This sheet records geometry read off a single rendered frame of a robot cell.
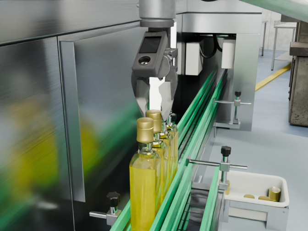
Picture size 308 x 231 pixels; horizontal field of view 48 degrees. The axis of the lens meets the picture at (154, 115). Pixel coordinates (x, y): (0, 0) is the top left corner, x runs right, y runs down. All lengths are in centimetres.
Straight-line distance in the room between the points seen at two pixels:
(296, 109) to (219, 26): 263
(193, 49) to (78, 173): 127
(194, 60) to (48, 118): 133
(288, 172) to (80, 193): 93
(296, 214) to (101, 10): 85
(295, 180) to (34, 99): 105
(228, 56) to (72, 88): 127
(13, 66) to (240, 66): 134
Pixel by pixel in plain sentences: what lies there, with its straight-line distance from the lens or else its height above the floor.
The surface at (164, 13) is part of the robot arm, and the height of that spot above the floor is 137.
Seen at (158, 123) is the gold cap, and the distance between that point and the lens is 74.
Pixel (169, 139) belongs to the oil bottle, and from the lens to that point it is 81.
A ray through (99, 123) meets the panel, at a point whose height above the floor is 113.
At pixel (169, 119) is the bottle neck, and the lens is 86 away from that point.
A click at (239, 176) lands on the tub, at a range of 121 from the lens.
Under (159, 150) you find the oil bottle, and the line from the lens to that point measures 75.
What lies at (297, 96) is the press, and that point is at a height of 37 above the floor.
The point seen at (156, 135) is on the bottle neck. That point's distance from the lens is 76.
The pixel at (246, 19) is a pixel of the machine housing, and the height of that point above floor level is 131.
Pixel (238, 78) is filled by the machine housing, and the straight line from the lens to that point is 177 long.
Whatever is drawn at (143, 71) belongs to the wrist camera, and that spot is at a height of 127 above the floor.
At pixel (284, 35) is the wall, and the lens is 1076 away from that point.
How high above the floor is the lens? 139
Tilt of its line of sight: 19 degrees down
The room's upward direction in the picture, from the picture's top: straight up
